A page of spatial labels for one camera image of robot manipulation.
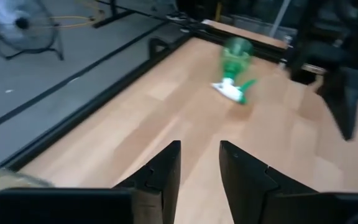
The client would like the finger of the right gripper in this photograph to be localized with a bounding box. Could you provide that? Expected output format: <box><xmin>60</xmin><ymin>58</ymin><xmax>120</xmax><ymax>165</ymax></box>
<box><xmin>320</xmin><ymin>70</ymin><xmax>358</xmax><ymax>141</ymax></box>

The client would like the white pole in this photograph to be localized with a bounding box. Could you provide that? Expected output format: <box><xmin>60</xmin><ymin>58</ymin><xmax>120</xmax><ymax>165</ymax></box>
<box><xmin>268</xmin><ymin>0</ymin><xmax>292</xmax><ymax>39</ymax></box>

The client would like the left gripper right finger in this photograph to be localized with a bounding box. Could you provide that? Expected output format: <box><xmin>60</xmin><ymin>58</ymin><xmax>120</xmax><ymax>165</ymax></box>
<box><xmin>219</xmin><ymin>140</ymin><xmax>319</xmax><ymax>224</ymax></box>

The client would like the green plastic spray bottle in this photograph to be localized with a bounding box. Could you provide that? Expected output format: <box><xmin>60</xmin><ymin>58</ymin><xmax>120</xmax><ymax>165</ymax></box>
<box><xmin>211</xmin><ymin>36</ymin><xmax>258</xmax><ymax>105</ymax></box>

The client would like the black metal table frame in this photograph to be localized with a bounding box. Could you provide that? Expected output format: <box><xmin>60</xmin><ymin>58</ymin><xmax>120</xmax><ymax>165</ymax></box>
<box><xmin>0</xmin><ymin>18</ymin><xmax>291</xmax><ymax>175</ymax></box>

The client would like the black metal floor frame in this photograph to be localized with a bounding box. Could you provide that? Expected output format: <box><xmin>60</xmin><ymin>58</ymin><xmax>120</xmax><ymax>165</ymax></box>
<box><xmin>92</xmin><ymin>0</ymin><xmax>181</xmax><ymax>29</ymax></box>

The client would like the black metal floor fan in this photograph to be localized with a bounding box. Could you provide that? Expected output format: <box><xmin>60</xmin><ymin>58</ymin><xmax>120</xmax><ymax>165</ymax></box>
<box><xmin>0</xmin><ymin>0</ymin><xmax>65</xmax><ymax>62</ymax></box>

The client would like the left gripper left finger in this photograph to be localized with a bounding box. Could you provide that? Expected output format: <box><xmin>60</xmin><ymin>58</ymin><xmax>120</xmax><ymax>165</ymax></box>
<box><xmin>113</xmin><ymin>140</ymin><xmax>181</xmax><ymax>224</ymax></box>

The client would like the yellow extension cable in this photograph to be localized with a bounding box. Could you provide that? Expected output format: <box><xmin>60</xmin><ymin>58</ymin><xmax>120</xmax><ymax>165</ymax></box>
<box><xmin>50</xmin><ymin>0</ymin><xmax>106</xmax><ymax>29</ymax></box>

